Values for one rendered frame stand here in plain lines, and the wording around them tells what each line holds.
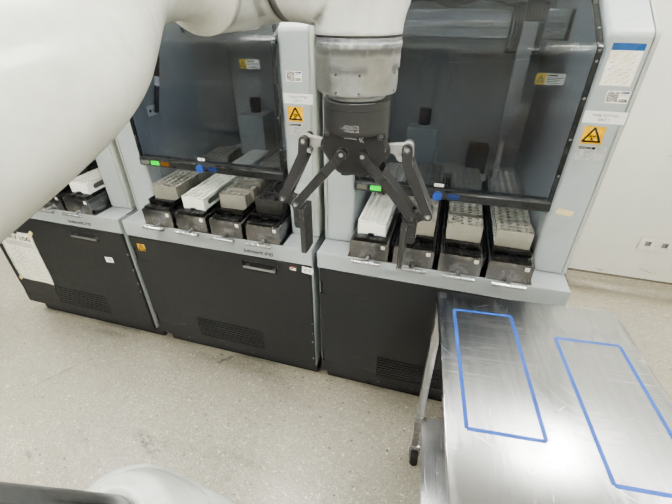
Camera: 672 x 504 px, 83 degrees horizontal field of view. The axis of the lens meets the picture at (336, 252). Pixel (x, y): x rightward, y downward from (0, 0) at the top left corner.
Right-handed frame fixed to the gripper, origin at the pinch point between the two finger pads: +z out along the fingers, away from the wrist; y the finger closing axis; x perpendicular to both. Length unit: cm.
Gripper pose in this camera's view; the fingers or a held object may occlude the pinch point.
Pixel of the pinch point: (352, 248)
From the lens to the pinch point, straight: 53.5
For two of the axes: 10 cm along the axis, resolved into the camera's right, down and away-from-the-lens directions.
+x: 2.8, -5.2, 8.0
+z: 0.0, 8.4, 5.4
